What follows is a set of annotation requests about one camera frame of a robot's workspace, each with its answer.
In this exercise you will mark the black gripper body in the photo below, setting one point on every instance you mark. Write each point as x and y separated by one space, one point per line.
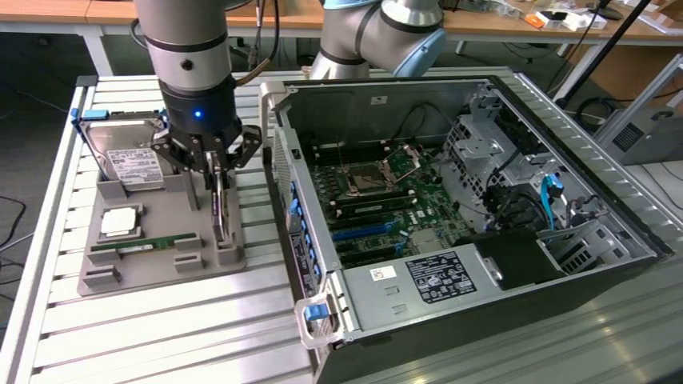
203 108

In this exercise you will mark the green graphics card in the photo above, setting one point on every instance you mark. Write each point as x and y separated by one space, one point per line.
222 212

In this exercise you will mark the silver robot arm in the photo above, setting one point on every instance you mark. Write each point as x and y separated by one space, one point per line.
187 40

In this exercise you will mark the silver hard disk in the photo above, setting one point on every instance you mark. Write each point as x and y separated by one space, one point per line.
134 160

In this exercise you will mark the thin metal locking lever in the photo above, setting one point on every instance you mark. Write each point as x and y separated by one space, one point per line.
341 156

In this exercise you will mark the grey parts rack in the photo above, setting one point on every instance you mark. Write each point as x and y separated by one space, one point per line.
161 224

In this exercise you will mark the blue disk caddy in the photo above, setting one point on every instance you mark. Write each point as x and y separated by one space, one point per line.
97 115

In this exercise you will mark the silver CPU chip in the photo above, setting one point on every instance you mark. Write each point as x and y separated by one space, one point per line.
121 222

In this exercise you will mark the green RAM stick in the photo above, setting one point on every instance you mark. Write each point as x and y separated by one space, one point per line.
161 241

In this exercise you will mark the CPU socket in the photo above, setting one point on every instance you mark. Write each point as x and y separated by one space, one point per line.
369 182

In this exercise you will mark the brown cardboard box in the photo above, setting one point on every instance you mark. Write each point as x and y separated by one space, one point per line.
241 8

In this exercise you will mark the long black expansion slot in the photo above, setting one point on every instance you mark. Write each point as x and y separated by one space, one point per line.
369 250
374 259
357 223

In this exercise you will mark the dark RAM stick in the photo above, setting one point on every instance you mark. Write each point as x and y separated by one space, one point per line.
374 209

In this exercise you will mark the metal socket cover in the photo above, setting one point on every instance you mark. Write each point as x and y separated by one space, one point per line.
404 164

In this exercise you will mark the green motherboard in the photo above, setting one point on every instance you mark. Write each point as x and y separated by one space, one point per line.
433 192

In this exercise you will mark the wooden desk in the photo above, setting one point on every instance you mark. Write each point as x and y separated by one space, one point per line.
54 12
481 24

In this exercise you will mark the silver chipset heat sink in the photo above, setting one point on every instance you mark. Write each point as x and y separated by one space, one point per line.
425 242

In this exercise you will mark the metal disk bay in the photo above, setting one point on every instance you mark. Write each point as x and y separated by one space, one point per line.
476 152
588 248

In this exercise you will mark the grey power supply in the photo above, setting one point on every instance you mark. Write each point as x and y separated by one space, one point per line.
385 304

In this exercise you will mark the black plastic shroud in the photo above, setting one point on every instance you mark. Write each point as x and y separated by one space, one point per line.
513 260

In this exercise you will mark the white device box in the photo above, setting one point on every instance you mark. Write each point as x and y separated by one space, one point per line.
577 22

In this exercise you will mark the black stand pole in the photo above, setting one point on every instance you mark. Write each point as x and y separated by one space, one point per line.
614 40

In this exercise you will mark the black open PC case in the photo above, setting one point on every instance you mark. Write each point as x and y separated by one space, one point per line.
588 304

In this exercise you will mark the grey tower computer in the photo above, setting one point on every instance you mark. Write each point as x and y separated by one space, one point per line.
652 136

